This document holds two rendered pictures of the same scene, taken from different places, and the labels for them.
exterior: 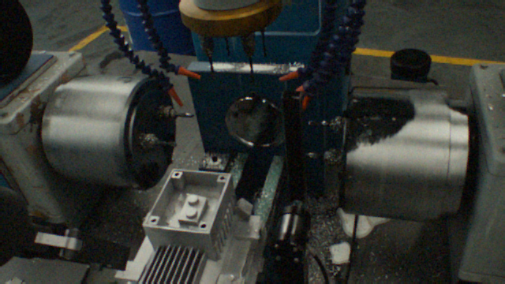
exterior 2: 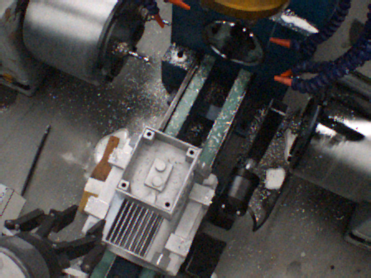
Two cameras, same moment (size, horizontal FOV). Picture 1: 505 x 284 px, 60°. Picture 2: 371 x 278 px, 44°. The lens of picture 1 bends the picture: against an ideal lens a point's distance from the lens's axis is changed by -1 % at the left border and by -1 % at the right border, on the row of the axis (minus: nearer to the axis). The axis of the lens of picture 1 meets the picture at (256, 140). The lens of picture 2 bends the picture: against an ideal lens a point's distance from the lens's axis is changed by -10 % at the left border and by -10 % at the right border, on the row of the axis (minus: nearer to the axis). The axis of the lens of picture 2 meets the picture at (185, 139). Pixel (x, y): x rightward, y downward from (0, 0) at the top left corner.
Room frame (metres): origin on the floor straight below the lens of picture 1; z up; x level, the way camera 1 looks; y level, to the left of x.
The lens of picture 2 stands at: (0.23, 0.07, 1.92)
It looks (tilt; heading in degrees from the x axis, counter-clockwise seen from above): 69 degrees down; 0
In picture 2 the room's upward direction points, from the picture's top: 7 degrees clockwise
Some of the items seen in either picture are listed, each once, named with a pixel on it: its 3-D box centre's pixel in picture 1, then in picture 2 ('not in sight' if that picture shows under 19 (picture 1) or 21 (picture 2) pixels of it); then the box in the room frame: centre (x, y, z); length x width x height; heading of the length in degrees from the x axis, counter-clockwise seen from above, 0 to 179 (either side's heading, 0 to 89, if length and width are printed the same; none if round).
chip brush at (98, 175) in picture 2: not in sight; (100, 175); (0.55, 0.26, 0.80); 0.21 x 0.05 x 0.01; 169
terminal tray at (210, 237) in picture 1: (193, 214); (157, 174); (0.47, 0.11, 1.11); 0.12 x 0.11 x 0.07; 162
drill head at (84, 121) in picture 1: (96, 129); (69, 13); (0.84, 0.36, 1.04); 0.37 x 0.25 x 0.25; 71
